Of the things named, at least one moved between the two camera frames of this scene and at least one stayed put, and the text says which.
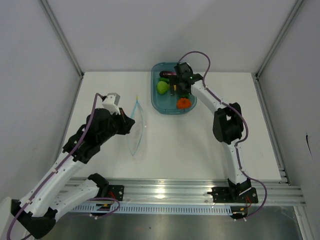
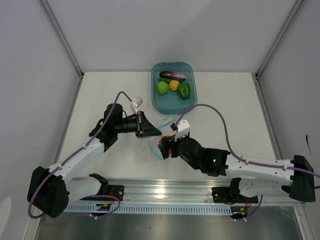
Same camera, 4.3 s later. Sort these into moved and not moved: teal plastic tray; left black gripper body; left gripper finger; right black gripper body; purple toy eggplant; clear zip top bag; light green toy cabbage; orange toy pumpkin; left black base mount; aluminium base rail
Moved: left black gripper body; orange toy pumpkin; left gripper finger; right black gripper body; clear zip top bag
Not moved: aluminium base rail; teal plastic tray; left black base mount; purple toy eggplant; light green toy cabbage
